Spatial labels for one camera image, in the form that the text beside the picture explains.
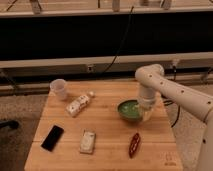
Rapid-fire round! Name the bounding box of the green ceramic bowl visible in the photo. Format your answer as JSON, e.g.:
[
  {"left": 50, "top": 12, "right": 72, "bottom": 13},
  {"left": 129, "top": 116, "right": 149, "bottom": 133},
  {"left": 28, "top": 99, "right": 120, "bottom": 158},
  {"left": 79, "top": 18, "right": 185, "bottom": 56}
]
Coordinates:
[{"left": 117, "top": 99, "right": 143, "bottom": 122}]

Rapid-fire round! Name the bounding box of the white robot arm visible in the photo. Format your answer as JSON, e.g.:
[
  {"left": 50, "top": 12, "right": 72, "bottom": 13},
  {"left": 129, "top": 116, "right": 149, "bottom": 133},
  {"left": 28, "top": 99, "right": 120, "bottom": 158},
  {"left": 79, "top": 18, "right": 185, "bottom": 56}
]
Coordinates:
[{"left": 135, "top": 64, "right": 213, "bottom": 171}]

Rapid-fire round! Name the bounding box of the red snack bar wrapper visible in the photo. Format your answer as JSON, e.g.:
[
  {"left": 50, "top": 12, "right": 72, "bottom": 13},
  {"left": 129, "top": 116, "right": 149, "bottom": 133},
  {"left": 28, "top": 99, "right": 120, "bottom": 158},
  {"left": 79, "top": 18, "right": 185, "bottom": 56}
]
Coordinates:
[{"left": 129, "top": 133, "right": 141, "bottom": 158}]

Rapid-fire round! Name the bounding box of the white wrapped packet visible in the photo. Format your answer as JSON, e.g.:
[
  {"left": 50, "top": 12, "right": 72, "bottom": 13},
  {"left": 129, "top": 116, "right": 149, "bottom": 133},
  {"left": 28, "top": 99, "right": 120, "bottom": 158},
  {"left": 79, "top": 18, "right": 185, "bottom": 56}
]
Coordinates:
[{"left": 80, "top": 130, "right": 96, "bottom": 154}]

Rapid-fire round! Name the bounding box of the small white labelled bottle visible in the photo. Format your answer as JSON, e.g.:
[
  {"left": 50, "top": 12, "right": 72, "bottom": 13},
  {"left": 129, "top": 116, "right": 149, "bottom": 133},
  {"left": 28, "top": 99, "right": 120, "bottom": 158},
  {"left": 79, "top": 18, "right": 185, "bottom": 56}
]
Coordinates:
[{"left": 66, "top": 91, "right": 95, "bottom": 117}]

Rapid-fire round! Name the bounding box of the clear plastic cup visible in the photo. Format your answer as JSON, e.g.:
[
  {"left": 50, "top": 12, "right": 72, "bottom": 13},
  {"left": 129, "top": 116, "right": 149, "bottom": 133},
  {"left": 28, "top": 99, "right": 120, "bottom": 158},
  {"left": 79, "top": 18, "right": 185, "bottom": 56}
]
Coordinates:
[{"left": 50, "top": 79, "right": 68, "bottom": 100}]

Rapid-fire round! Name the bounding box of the black smartphone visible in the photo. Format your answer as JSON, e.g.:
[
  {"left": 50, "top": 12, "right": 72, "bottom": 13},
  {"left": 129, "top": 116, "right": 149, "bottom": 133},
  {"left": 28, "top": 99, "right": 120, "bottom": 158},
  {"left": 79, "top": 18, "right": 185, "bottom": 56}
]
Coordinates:
[{"left": 41, "top": 125, "right": 64, "bottom": 151}]

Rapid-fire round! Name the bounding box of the black chair base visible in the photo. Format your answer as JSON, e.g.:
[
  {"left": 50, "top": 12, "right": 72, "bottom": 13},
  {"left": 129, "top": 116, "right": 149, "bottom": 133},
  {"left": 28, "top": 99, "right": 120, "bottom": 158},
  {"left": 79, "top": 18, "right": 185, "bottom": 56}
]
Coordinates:
[{"left": 0, "top": 120, "right": 19, "bottom": 129}]

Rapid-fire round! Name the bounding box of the black hanging cable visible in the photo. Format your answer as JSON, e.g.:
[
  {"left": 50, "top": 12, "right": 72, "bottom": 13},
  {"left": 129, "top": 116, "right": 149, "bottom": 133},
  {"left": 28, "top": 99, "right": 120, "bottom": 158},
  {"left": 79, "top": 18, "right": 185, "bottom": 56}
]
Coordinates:
[{"left": 103, "top": 5, "right": 135, "bottom": 73}]

